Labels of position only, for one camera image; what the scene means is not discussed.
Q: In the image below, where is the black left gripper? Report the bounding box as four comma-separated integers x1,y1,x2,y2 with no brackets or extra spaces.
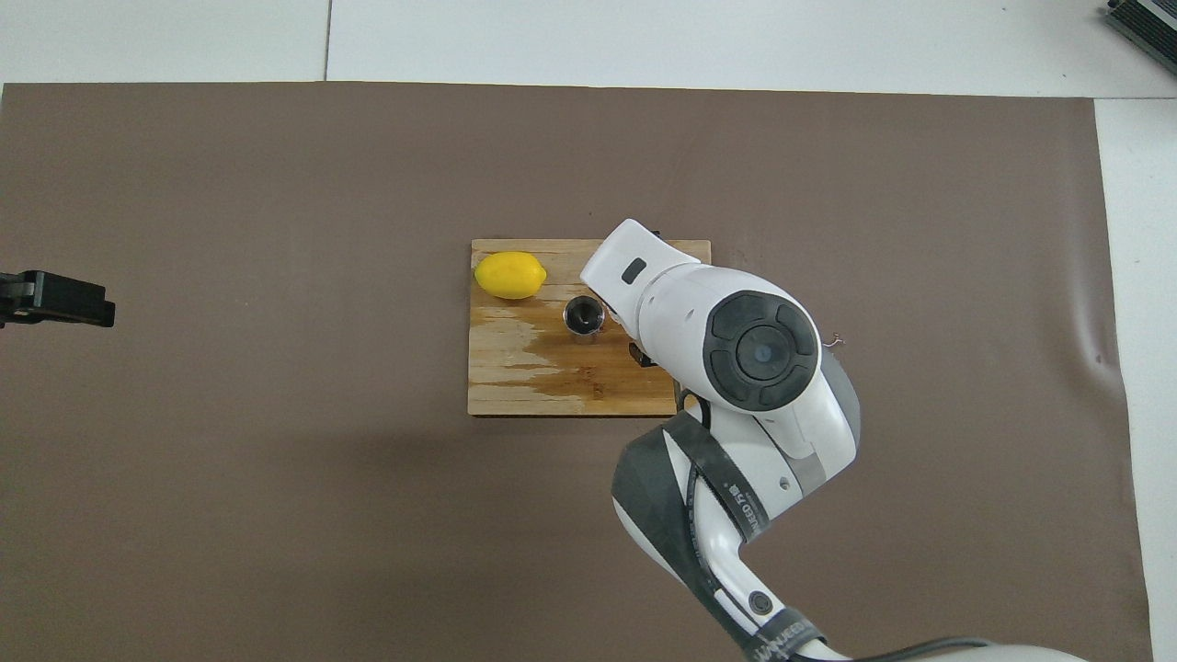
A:
0,269,117,328

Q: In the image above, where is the steel jigger cup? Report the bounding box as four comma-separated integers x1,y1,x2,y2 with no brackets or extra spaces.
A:
563,294,608,346

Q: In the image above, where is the wooden cutting board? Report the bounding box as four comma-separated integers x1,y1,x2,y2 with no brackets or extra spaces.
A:
467,239,714,417

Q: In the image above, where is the yellow lemon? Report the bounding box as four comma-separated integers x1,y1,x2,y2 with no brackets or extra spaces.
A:
474,251,549,301

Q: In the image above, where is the brown paper table mat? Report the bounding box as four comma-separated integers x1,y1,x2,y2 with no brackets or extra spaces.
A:
0,81,1155,662

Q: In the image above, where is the grey finned electronic device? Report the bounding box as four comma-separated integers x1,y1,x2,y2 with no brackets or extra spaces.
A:
1102,0,1177,76

